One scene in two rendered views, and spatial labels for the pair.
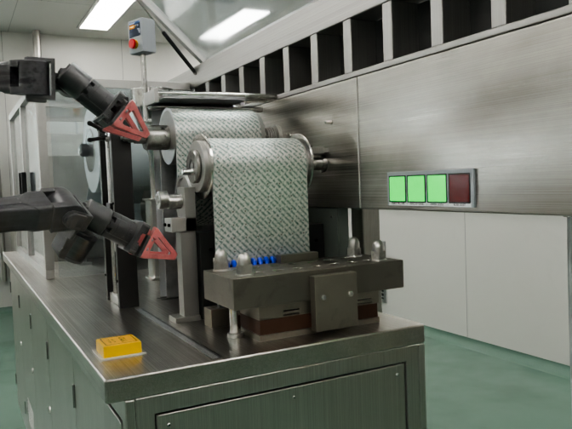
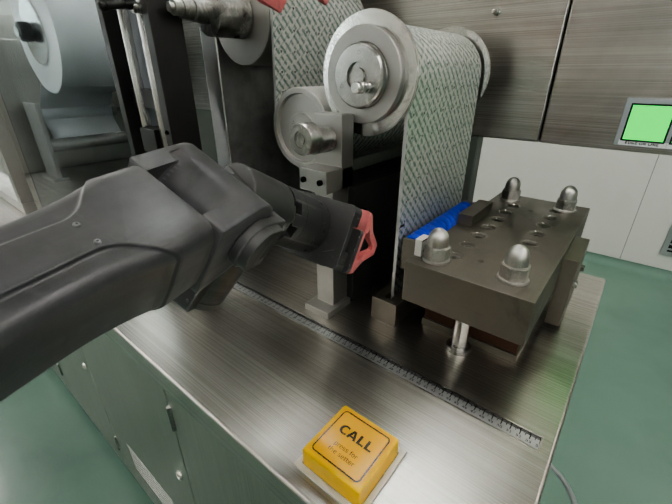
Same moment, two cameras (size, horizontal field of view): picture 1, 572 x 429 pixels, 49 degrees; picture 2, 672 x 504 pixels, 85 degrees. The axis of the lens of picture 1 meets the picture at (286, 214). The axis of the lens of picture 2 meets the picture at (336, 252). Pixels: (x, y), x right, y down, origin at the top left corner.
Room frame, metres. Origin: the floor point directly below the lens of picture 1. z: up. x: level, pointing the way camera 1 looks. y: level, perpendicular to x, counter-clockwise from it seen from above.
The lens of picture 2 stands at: (0.94, 0.43, 1.25)
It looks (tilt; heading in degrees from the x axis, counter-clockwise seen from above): 26 degrees down; 337
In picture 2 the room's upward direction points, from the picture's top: straight up
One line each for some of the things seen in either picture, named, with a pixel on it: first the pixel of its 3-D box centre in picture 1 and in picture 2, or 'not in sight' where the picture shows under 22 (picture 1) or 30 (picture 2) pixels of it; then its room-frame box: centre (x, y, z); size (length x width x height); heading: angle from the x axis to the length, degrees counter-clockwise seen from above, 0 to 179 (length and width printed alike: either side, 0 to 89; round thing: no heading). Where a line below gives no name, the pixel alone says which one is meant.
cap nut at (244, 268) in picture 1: (243, 263); (516, 262); (1.21, 0.08, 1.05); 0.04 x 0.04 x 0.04
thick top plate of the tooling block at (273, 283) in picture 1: (305, 278); (508, 247); (1.33, -0.04, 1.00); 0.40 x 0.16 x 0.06; 118
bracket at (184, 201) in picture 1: (180, 254); (326, 222); (1.42, 0.24, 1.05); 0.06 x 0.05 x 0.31; 118
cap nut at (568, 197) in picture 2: (378, 249); (567, 197); (1.36, -0.20, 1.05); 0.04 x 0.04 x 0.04
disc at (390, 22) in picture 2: (201, 166); (367, 76); (1.41, 0.19, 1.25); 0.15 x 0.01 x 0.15; 28
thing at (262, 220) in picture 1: (263, 225); (438, 171); (1.42, 0.05, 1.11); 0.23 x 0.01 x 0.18; 118
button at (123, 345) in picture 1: (118, 346); (351, 451); (1.16, 0.32, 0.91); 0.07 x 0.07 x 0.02; 28
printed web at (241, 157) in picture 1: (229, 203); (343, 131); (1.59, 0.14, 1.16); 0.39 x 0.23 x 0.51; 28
